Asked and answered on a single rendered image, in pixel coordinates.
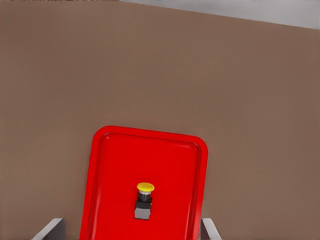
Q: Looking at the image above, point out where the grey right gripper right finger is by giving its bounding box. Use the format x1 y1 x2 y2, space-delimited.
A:
200 217 224 240

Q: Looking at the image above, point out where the red plastic tray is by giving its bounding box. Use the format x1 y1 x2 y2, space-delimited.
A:
78 125 209 240

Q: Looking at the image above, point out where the yellow push button switch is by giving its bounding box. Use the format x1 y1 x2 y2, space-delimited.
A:
133 182 156 221

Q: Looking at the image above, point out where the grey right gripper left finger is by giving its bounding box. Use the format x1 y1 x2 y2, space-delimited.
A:
31 217 67 240

